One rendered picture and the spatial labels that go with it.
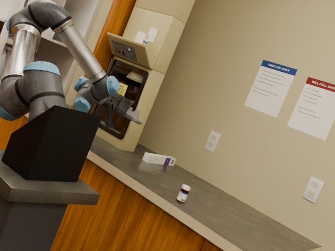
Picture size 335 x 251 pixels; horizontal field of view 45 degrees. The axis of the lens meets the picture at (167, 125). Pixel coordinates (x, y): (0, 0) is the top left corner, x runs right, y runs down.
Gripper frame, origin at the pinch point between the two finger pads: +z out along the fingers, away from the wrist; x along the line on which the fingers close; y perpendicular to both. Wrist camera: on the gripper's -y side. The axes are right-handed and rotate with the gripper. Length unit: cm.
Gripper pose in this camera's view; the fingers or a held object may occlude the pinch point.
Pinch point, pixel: (137, 123)
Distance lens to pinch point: 197.2
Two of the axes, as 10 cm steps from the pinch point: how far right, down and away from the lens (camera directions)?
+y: 5.0, -8.6, 0.5
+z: 8.0, 4.9, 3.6
